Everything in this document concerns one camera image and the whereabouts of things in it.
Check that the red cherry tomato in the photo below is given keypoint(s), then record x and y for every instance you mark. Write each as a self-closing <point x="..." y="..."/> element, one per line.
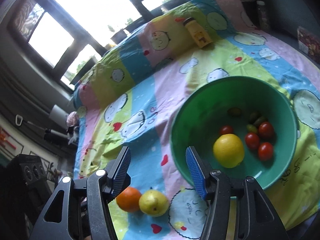
<point x="265" y="151"/>
<point x="266" y="130"/>

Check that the yellow lemon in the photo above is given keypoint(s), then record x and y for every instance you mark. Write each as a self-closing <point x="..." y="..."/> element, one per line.
<point x="229" y="150"/>

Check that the white lamp shade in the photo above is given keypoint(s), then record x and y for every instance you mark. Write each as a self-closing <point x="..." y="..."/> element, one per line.
<point x="59" y="116"/>

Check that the small green olive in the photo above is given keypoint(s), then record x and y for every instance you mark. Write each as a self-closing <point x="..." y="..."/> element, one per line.
<point x="251" y="128"/>

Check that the pink crumpled cloth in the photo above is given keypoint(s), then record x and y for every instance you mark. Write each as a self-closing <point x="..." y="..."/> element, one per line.
<point x="72" y="119"/>

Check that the green olive fruit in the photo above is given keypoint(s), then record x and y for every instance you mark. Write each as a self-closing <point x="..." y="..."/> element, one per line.
<point x="234" y="112"/>

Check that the dark window frame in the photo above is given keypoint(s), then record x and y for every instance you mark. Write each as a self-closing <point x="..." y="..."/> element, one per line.
<point x="59" y="36"/>

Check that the yellow pear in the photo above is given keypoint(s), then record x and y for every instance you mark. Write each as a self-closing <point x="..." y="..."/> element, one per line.
<point x="153" y="203"/>

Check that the snack packet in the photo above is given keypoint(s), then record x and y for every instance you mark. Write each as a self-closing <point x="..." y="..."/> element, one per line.
<point x="308" y="43"/>

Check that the dark jar by sofa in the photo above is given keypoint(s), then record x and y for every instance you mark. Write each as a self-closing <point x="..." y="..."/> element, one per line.
<point x="263" y="16"/>

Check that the orange fruit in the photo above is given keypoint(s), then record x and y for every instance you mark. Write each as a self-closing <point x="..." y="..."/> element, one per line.
<point x="128" y="200"/>

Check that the green plastic bowl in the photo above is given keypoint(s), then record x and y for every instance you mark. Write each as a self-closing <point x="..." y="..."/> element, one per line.
<point x="200" y="118"/>

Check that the dark grey sofa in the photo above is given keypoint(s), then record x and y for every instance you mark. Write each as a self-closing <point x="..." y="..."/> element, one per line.
<point x="286" y="16"/>

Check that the black plant pot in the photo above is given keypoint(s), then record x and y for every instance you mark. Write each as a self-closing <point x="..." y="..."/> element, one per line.
<point x="119" y="36"/>

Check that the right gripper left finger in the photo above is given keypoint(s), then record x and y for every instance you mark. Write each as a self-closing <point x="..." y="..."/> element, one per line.
<point x="61" y="216"/>

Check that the colourful cartoon bed sheet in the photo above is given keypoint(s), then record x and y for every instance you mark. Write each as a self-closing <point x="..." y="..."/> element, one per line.
<point x="131" y="96"/>

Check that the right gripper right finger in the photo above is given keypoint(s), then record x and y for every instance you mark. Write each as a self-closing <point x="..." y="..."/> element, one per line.
<point x="256" y="218"/>

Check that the yellow bear bottle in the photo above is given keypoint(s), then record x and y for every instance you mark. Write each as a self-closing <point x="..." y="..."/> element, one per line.
<point x="197" y="32"/>

